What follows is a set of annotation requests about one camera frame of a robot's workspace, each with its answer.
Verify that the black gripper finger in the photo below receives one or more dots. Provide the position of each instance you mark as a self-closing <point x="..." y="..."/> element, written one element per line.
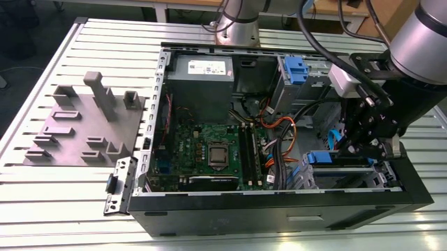
<point x="359" y="123"/>
<point x="369" y="150"/>

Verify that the hard disk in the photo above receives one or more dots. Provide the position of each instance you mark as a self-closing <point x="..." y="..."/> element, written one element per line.
<point x="319" y="157"/>

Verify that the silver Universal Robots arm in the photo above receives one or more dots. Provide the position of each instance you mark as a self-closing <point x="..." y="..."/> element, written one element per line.
<point x="421" y="47"/>

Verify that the metal disk bay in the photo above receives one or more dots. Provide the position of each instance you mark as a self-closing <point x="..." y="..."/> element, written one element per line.
<point x="341" y="170"/>

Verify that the metal optical drive cage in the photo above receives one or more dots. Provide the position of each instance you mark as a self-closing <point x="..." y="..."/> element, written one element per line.
<point x="296" y="96"/>

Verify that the blue drive latch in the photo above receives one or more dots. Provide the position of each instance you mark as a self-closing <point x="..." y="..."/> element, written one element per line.
<point x="296" y="70"/>

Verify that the green RAM stick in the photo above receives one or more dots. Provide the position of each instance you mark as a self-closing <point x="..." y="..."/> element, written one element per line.
<point x="256" y="157"/>

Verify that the brown wooden cabinet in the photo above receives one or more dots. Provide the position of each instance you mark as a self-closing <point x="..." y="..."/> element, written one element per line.
<point x="397" y="13"/>

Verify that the CPU socket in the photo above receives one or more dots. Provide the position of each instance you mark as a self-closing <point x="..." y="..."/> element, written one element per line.
<point x="217" y="143"/>

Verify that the silver CPU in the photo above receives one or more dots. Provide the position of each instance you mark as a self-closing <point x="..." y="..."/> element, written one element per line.
<point x="217" y="155"/>

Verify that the black open PC case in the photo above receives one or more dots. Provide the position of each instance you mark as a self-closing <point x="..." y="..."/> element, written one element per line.
<point x="244" y="214"/>

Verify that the grey power supply unit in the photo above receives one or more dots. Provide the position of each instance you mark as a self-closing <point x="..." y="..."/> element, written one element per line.
<point x="199" y="99"/>

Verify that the black graphics card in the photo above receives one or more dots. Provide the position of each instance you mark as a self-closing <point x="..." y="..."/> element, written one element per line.
<point x="209" y="183"/>

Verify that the green motherboard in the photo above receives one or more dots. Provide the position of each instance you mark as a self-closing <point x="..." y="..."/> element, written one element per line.
<point x="188" y="146"/>

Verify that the grey parts rack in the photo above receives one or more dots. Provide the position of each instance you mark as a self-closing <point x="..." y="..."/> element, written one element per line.
<point x="86" y="125"/>

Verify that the wooden desk white frame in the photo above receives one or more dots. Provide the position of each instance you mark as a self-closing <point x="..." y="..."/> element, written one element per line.
<point x="324" y="8"/>
<point x="160" y="15"/>

